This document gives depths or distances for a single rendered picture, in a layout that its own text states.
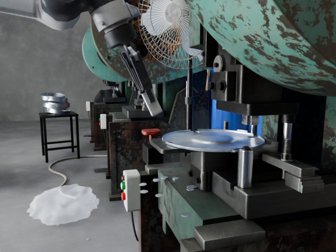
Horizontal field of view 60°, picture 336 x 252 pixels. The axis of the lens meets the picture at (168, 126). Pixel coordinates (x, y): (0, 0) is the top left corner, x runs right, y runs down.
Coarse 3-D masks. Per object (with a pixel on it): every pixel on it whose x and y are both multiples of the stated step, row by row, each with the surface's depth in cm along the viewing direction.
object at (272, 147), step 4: (256, 136) 89; (272, 140) 83; (264, 144) 81; (268, 144) 81; (272, 144) 81; (276, 144) 82; (256, 148) 80; (260, 148) 80; (264, 148) 81; (268, 148) 81; (272, 148) 82; (276, 148) 82; (236, 152) 87; (256, 152) 80; (260, 152) 81; (264, 152) 81; (276, 152) 82; (256, 156) 80; (260, 156) 81
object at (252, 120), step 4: (244, 116) 86; (248, 116) 85; (252, 116) 84; (256, 116) 84; (244, 120) 86; (248, 120) 85; (252, 120) 84; (256, 120) 85; (248, 124) 85; (252, 124) 84; (256, 124) 85
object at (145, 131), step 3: (144, 129) 113; (147, 129) 113; (150, 129) 113; (153, 129) 113; (156, 129) 113; (144, 132) 110; (147, 132) 109; (150, 132) 110; (153, 132) 110; (156, 132) 110; (159, 132) 111; (150, 135) 112; (150, 138) 112
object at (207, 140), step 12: (180, 132) 95; (192, 132) 95; (204, 132) 95; (216, 132) 95; (228, 132) 95; (240, 132) 94; (168, 144) 77; (180, 144) 77; (192, 144) 77; (204, 144) 77; (216, 144) 77; (228, 144) 77; (240, 144) 77; (252, 144) 77
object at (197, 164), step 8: (152, 144) 81; (160, 144) 78; (160, 152) 74; (168, 152) 73; (176, 152) 74; (192, 152) 85; (200, 152) 79; (208, 152) 79; (216, 152) 80; (224, 152) 80; (192, 160) 86; (200, 160) 80; (208, 160) 79; (216, 160) 80; (224, 160) 81; (192, 168) 86; (200, 168) 80; (208, 168) 80; (216, 168) 80; (224, 168) 81; (192, 176) 86; (200, 176) 80; (208, 176) 80; (200, 184) 81; (208, 184) 80
